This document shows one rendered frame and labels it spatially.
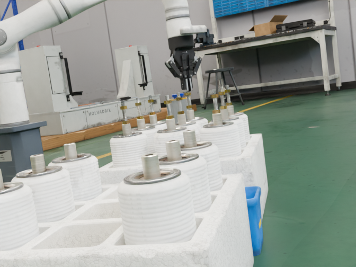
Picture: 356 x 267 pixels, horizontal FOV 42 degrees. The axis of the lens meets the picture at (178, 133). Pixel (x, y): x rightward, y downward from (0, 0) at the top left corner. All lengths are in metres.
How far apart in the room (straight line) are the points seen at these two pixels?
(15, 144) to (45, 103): 2.39
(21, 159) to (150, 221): 1.04
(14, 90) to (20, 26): 0.20
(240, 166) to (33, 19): 0.86
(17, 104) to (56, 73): 2.38
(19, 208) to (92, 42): 7.17
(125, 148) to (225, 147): 0.25
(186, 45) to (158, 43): 5.71
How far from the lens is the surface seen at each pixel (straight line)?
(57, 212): 0.79
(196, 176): 0.69
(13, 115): 1.60
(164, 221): 0.58
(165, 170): 0.63
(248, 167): 1.07
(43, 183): 0.77
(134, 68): 4.94
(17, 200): 0.68
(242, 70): 6.46
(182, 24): 1.36
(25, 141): 1.58
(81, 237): 0.73
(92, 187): 0.89
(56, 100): 3.93
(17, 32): 1.60
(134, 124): 4.47
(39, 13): 1.60
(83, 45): 7.93
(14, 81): 1.60
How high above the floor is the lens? 0.37
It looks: 6 degrees down
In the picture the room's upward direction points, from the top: 8 degrees counter-clockwise
